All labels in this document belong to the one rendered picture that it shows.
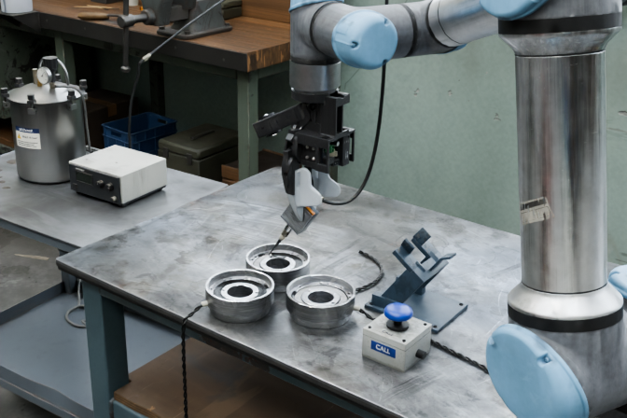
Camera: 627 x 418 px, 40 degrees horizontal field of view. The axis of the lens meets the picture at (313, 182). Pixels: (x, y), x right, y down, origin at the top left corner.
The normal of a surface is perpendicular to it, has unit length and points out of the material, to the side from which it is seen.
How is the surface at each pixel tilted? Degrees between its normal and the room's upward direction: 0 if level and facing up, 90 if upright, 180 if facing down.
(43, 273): 0
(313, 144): 90
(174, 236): 0
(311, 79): 90
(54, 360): 0
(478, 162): 90
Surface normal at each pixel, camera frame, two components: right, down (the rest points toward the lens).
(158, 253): 0.02, -0.93
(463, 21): -0.74, 0.53
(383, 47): 0.50, 0.32
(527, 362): -0.85, 0.29
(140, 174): 0.84, 0.22
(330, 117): -0.59, 0.29
